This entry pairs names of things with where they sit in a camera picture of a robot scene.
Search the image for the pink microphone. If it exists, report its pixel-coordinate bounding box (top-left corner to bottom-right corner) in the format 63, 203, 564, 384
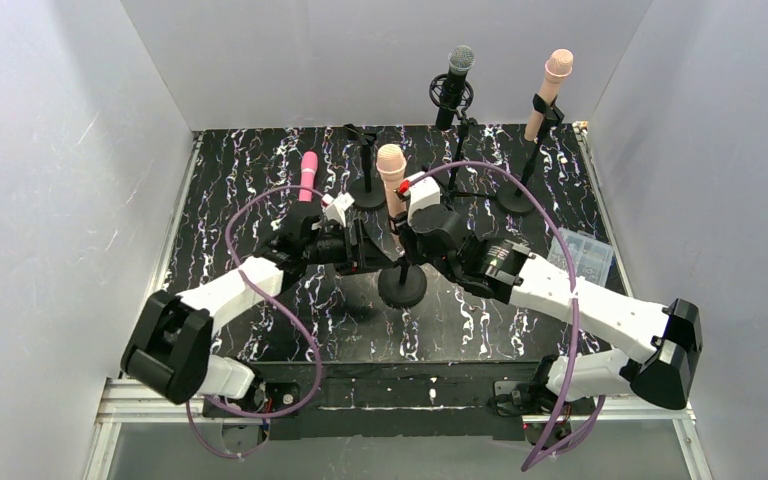
299, 151, 318, 203

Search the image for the black tripod shock-mount stand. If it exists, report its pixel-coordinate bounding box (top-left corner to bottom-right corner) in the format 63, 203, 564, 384
428, 73, 492, 206

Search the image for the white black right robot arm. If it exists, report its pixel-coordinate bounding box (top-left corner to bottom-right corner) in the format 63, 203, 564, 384
407, 204, 703, 410

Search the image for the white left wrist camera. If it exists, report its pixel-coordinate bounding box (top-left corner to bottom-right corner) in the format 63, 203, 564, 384
321, 193, 354, 227

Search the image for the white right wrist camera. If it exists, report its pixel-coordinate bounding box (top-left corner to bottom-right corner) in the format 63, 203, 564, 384
395, 172, 441, 224

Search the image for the clear plastic parts box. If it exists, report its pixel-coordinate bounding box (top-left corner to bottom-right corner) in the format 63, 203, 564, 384
559, 228, 615, 287

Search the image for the black round-base microphone stand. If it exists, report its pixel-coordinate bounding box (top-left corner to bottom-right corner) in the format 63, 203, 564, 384
344, 124, 386, 211

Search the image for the black grey-mesh microphone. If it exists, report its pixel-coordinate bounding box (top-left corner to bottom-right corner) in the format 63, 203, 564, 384
435, 45, 475, 130

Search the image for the beige microphone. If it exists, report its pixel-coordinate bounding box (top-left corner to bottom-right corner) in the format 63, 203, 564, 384
524, 49, 574, 142
376, 144, 407, 239

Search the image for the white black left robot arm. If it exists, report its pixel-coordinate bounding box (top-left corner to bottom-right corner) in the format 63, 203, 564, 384
120, 197, 394, 406

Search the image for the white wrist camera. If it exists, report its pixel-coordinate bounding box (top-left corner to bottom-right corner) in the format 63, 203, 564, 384
395, 172, 441, 224
321, 193, 354, 227

